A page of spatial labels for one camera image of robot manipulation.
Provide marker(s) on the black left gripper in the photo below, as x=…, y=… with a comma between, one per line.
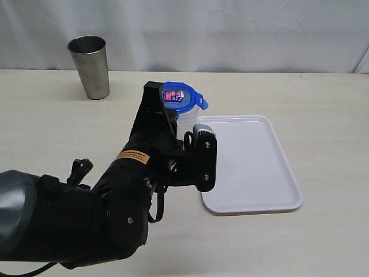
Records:
x=156, y=159

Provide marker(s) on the clear plastic tall container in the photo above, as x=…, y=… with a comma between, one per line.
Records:
x=186, y=121

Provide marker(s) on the blue plastic lid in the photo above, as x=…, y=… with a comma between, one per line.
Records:
x=182, y=97

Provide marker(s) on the stainless steel tumbler cup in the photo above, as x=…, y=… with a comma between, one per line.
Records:
x=90, y=59

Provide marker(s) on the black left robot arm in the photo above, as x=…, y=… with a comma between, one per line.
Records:
x=75, y=225

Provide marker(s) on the white rectangular plastic tray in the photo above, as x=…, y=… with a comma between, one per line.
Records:
x=253, y=175

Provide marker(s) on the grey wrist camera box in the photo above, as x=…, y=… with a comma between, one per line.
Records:
x=200, y=129

